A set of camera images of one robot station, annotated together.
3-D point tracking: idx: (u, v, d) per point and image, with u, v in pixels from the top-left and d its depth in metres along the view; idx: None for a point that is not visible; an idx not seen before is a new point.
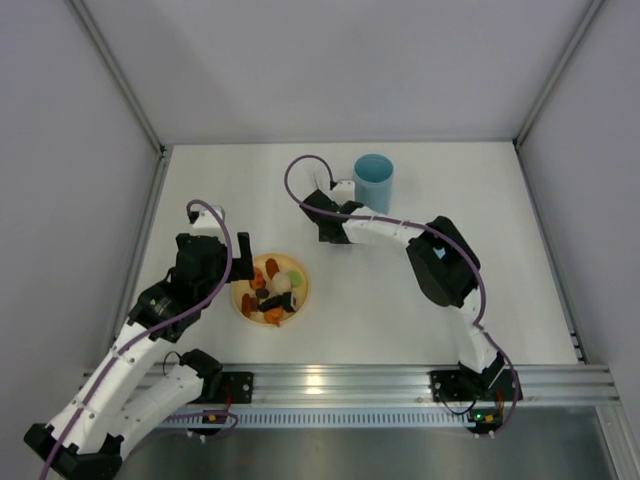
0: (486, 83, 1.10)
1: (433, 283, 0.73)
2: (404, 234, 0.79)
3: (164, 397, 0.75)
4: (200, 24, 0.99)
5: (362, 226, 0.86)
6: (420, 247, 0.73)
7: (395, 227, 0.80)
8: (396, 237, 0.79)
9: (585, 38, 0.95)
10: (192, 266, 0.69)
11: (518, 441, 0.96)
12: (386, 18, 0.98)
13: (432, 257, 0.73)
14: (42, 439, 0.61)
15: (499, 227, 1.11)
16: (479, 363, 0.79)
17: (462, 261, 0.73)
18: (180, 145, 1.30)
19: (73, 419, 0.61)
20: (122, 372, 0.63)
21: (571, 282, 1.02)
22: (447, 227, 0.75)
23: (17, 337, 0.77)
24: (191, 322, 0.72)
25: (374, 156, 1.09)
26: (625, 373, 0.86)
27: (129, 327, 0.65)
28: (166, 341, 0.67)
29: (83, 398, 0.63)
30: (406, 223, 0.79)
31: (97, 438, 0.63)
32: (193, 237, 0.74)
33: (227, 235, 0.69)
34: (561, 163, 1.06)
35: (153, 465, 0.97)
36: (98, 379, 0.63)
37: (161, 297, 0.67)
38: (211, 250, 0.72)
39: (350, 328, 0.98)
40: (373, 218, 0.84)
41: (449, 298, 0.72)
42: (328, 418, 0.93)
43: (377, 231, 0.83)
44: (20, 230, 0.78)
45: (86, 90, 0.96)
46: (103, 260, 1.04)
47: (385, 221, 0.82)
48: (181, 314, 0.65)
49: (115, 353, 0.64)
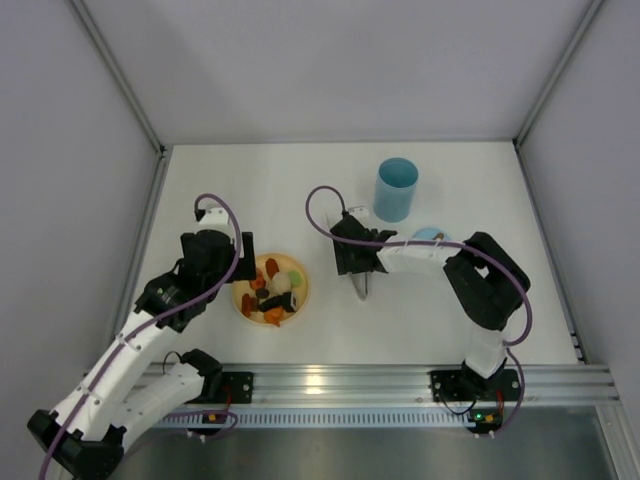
0: (485, 83, 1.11)
1: (479, 305, 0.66)
2: (441, 254, 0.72)
3: (166, 393, 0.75)
4: (199, 24, 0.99)
5: (396, 253, 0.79)
6: (458, 267, 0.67)
7: (430, 249, 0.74)
8: (433, 259, 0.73)
9: (585, 39, 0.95)
10: (201, 257, 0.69)
11: (517, 440, 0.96)
12: (386, 20, 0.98)
13: (472, 274, 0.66)
14: (46, 426, 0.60)
15: (498, 227, 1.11)
16: (487, 371, 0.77)
17: (508, 281, 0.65)
18: (180, 145, 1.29)
19: (78, 406, 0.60)
20: (129, 359, 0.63)
21: (571, 282, 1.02)
22: (488, 244, 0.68)
23: (18, 335, 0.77)
24: (197, 313, 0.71)
25: (394, 161, 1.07)
26: (626, 375, 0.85)
27: (136, 315, 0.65)
28: (173, 331, 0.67)
29: (88, 384, 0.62)
30: (442, 243, 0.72)
31: (100, 427, 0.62)
32: (198, 232, 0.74)
33: (237, 227, 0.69)
34: (561, 163, 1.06)
35: (153, 465, 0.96)
36: (105, 367, 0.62)
37: (169, 287, 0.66)
38: (219, 243, 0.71)
39: (350, 328, 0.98)
40: (407, 242, 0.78)
41: (498, 321, 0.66)
42: (327, 418, 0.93)
43: (411, 255, 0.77)
44: (20, 229, 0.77)
45: (87, 91, 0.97)
46: (103, 259, 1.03)
47: (419, 243, 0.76)
48: (189, 303, 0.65)
49: (122, 340, 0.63)
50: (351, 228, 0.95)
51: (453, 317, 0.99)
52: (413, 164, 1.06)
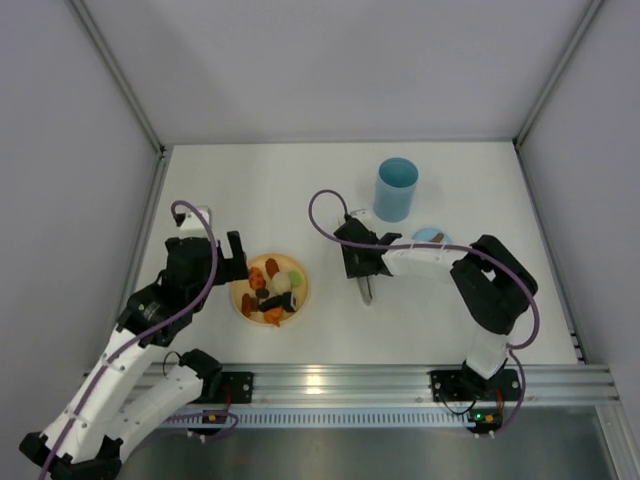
0: (486, 83, 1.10)
1: (487, 309, 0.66)
2: (447, 257, 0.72)
3: (163, 400, 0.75)
4: (199, 24, 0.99)
5: (401, 257, 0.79)
6: (464, 270, 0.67)
7: (435, 252, 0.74)
8: (439, 262, 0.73)
9: (585, 39, 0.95)
10: (184, 269, 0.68)
11: (517, 440, 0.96)
12: (386, 20, 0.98)
13: (478, 277, 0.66)
14: (37, 448, 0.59)
15: (499, 227, 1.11)
16: (489, 371, 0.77)
17: (516, 285, 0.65)
18: (180, 145, 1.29)
19: (66, 430, 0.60)
20: (113, 381, 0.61)
21: (571, 282, 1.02)
22: (495, 247, 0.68)
23: (18, 336, 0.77)
24: (183, 327, 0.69)
25: (394, 161, 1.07)
26: (626, 375, 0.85)
27: (118, 334, 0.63)
28: (158, 346, 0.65)
29: (74, 407, 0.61)
30: (448, 246, 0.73)
31: (91, 447, 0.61)
32: (181, 240, 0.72)
33: (212, 234, 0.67)
34: (561, 163, 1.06)
35: (153, 465, 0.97)
36: (89, 390, 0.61)
37: (150, 302, 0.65)
38: (200, 253, 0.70)
39: (349, 327, 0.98)
40: (412, 245, 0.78)
41: (505, 325, 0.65)
42: (327, 418, 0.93)
43: (418, 257, 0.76)
44: (19, 229, 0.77)
45: (87, 91, 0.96)
46: (102, 260, 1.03)
47: (424, 246, 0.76)
48: (171, 318, 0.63)
49: (105, 362, 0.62)
50: (355, 230, 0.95)
51: (453, 317, 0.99)
52: (414, 164, 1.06)
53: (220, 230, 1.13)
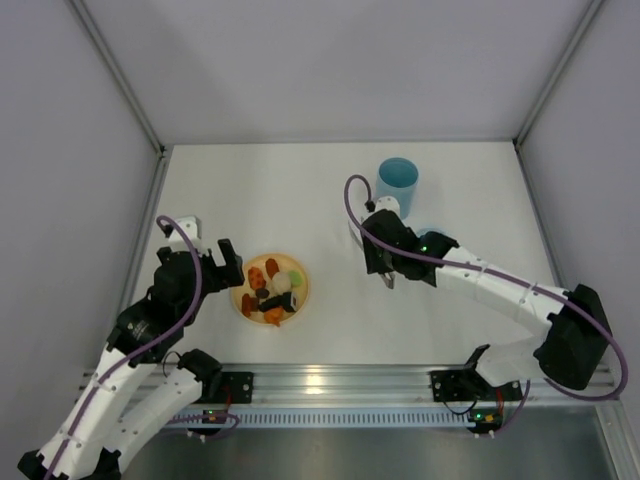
0: (486, 82, 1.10)
1: (572, 366, 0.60)
2: (535, 303, 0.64)
3: (160, 407, 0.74)
4: (198, 23, 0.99)
5: (467, 279, 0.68)
6: (565, 328, 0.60)
7: (523, 292, 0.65)
8: (525, 306, 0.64)
9: (585, 37, 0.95)
10: (170, 286, 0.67)
11: (518, 440, 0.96)
12: (385, 20, 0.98)
13: (577, 337, 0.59)
14: (34, 468, 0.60)
15: (499, 227, 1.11)
16: (493, 380, 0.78)
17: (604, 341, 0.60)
18: (180, 145, 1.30)
19: (61, 449, 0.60)
20: (105, 401, 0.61)
21: (571, 282, 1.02)
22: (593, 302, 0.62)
23: (18, 337, 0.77)
24: (174, 342, 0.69)
25: (394, 161, 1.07)
26: (625, 375, 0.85)
27: (108, 353, 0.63)
28: (150, 364, 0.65)
29: (68, 427, 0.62)
30: (539, 289, 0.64)
31: (87, 463, 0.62)
32: (169, 256, 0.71)
33: (190, 245, 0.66)
34: (561, 163, 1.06)
35: (154, 464, 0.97)
36: (82, 410, 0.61)
37: (139, 320, 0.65)
38: (187, 270, 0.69)
39: (348, 327, 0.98)
40: (484, 269, 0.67)
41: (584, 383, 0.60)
42: (327, 418, 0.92)
43: (492, 289, 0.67)
44: (20, 229, 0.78)
45: (86, 91, 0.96)
46: (102, 261, 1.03)
47: (504, 279, 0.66)
48: (160, 336, 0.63)
49: (96, 382, 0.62)
50: (391, 229, 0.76)
51: (453, 317, 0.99)
52: (416, 166, 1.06)
53: (220, 230, 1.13)
